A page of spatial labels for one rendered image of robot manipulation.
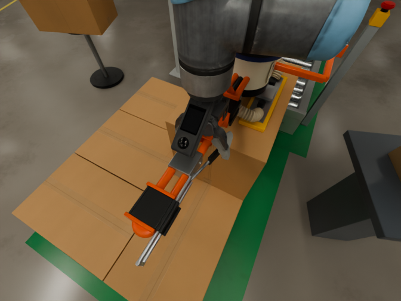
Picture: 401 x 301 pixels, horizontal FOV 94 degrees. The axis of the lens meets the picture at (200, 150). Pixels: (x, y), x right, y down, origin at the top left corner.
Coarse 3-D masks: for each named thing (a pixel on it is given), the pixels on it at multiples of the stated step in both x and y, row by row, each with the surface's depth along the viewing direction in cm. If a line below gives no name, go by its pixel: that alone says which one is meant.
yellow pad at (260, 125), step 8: (272, 80) 78; (280, 80) 81; (280, 88) 79; (248, 104) 74; (256, 104) 74; (264, 104) 70; (272, 104) 74; (264, 112) 71; (272, 112) 73; (240, 120) 70; (264, 120) 70; (256, 128) 69; (264, 128) 68
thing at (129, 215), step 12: (144, 192) 41; (156, 192) 41; (168, 192) 41; (144, 204) 39; (156, 204) 39; (168, 204) 39; (132, 216) 38; (144, 216) 38; (156, 216) 38; (144, 228) 38
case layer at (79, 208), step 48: (144, 96) 137; (96, 144) 115; (144, 144) 115; (48, 192) 99; (96, 192) 99; (192, 192) 99; (48, 240) 87; (96, 240) 87; (144, 240) 87; (192, 240) 87; (144, 288) 77; (192, 288) 77
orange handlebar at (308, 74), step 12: (288, 72) 68; (300, 72) 66; (312, 72) 66; (324, 72) 66; (240, 84) 62; (204, 144) 49; (168, 168) 46; (168, 180) 45; (180, 180) 44; (132, 228) 39
